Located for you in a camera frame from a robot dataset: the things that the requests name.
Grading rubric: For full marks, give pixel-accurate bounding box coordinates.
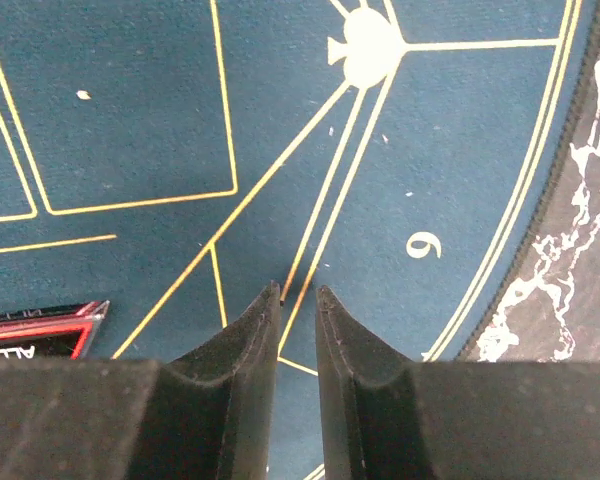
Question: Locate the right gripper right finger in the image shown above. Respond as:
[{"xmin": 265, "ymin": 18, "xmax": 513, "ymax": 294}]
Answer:
[{"xmin": 315, "ymin": 287, "xmax": 600, "ymax": 479}]

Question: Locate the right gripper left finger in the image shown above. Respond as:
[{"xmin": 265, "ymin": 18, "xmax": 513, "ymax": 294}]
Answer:
[{"xmin": 0, "ymin": 283, "xmax": 281, "ymax": 479}]

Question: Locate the round blue poker mat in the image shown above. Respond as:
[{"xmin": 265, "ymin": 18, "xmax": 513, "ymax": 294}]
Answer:
[{"xmin": 0, "ymin": 1, "xmax": 600, "ymax": 479}]

